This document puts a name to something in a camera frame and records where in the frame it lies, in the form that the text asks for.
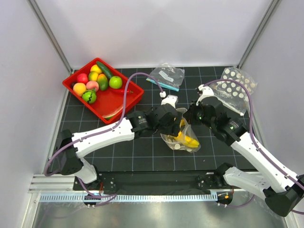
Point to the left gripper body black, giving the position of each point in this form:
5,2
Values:
171,128

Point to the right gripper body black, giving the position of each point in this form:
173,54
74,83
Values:
196,115

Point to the polka dot zip bag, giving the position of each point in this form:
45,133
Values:
174,145
231,93

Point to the yellow banana bunch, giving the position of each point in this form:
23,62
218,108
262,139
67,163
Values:
186,136

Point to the small striped watermelon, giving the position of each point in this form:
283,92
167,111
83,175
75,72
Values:
89,96

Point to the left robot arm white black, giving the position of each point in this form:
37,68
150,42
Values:
75,147

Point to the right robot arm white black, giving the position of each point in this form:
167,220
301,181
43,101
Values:
280,188

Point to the blue zipper clear bag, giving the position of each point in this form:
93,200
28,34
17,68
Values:
167,76

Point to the black grid mat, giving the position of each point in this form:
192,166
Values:
152,153

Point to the red chili pepper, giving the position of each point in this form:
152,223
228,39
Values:
121,91

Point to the watermelon slice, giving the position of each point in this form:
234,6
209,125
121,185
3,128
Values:
113,113

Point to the red plastic tray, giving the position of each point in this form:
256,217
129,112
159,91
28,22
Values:
106,101

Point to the green apple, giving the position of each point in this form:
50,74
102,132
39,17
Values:
115,82

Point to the green red mango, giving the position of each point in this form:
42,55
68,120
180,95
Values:
103,82

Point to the green cucumber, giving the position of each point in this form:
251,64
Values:
105,69

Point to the pink peach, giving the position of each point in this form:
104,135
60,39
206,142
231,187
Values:
92,85

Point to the yellow red mango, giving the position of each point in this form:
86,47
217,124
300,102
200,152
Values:
96,68

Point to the orange peach fruit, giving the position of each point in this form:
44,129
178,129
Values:
79,88

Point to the red apple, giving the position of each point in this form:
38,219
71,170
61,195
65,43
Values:
82,78

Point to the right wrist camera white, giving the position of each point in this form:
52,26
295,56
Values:
204,91

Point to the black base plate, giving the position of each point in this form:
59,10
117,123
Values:
161,183

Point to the slotted cable duct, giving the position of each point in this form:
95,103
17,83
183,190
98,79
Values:
82,197

